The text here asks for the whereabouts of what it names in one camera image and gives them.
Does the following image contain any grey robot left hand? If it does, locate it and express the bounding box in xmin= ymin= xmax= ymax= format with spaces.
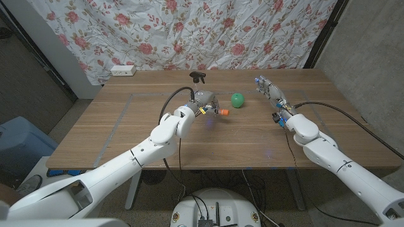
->
xmin=188 ymin=90 xmax=221 ymax=118

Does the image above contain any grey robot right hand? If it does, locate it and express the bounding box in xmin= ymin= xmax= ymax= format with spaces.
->
xmin=254 ymin=74 xmax=297 ymax=127

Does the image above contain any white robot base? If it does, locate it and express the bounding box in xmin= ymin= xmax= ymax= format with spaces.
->
xmin=170 ymin=188 xmax=262 ymax=227

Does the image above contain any green ball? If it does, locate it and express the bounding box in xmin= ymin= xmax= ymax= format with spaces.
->
xmin=230 ymin=92 xmax=246 ymax=109

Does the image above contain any clear spray bottle black head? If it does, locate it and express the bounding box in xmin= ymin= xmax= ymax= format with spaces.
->
xmin=189 ymin=71 xmax=206 ymax=95

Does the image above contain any floral backdrop cloth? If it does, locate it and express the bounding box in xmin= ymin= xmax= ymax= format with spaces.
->
xmin=27 ymin=0 xmax=339 ymax=86

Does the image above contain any black backdrop stand pole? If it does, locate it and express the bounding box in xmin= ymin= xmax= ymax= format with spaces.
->
xmin=303 ymin=0 xmax=350 ymax=69

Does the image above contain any white power strip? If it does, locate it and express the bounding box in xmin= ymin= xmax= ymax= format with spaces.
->
xmin=110 ymin=64 xmax=137 ymax=77

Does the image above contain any black round floor fan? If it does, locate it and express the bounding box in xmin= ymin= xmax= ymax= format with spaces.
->
xmin=141 ymin=169 xmax=167 ymax=186

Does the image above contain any grey table leg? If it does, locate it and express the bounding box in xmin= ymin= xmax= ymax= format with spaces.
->
xmin=285 ymin=168 xmax=306 ymax=211

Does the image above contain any white table leg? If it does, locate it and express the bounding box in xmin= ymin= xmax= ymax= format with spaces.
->
xmin=124 ymin=169 xmax=143 ymax=211

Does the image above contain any blue flat floor object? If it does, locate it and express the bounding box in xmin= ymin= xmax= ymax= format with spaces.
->
xmin=46 ymin=169 xmax=82 ymax=178

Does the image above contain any blue plastic bin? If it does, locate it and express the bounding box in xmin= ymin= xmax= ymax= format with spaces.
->
xmin=0 ymin=115 xmax=59 ymax=187

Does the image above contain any grey sneaker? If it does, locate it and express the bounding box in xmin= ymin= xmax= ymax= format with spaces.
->
xmin=15 ymin=174 xmax=44 ymax=196

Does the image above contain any person's leg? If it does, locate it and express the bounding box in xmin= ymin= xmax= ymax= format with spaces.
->
xmin=0 ymin=183 xmax=25 ymax=207

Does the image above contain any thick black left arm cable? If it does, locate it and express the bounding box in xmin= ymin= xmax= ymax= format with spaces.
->
xmin=157 ymin=86 xmax=196 ymax=202

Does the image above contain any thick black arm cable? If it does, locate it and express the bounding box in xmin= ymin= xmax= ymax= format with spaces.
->
xmin=157 ymin=86 xmax=196 ymax=202
xmin=293 ymin=101 xmax=404 ymax=160

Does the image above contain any thin black right arm wire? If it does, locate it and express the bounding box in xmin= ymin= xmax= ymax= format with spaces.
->
xmin=283 ymin=125 xmax=381 ymax=226

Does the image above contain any thin black arm wire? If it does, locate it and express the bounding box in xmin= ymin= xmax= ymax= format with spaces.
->
xmin=177 ymin=137 xmax=184 ymax=179
xmin=283 ymin=125 xmax=381 ymax=226

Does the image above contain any thin black left arm wire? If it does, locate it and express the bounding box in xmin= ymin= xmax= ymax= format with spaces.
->
xmin=177 ymin=137 xmax=184 ymax=179

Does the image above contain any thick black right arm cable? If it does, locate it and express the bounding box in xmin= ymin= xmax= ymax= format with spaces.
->
xmin=293 ymin=101 xmax=404 ymax=160

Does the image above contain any black floor cable tangle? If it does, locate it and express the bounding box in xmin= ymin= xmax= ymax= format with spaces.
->
xmin=179 ymin=169 xmax=268 ymax=206

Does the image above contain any white floor cable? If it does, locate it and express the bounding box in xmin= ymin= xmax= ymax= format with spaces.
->
xmin=241 ymin=169 xmax=281 ymax=227

